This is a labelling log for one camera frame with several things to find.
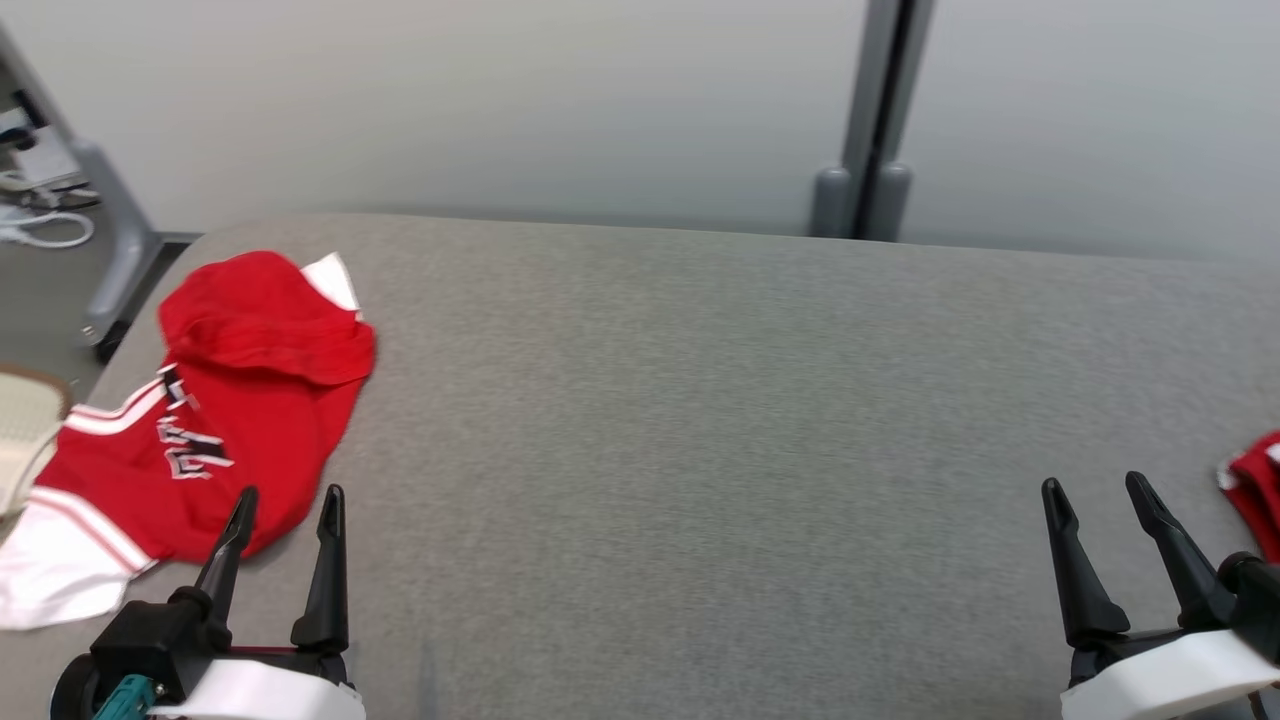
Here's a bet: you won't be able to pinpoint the grey metal rack frame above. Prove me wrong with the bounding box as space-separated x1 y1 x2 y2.
0 20 166 351

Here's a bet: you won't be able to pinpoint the white cable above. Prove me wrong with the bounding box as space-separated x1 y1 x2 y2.
0 170 98 249

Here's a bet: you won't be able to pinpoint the red shorts with white trim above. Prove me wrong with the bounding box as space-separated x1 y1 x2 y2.
1215 430 1280 563

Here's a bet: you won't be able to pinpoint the grey partition post round feet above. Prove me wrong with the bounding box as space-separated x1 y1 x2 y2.
808 0 936 243

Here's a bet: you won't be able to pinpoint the red jersey with white sleeves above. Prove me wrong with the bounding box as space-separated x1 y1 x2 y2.
0 250 378 631

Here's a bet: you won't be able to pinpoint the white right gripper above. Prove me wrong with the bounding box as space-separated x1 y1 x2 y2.
1040 472 1280 720

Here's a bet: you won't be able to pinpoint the teal left camera connector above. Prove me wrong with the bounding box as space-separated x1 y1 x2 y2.
92 675 166 720

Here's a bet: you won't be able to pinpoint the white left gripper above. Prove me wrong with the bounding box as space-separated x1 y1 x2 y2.
150 485 368 720

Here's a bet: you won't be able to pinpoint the beige laundry basket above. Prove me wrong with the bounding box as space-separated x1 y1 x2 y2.
0 365 73 519

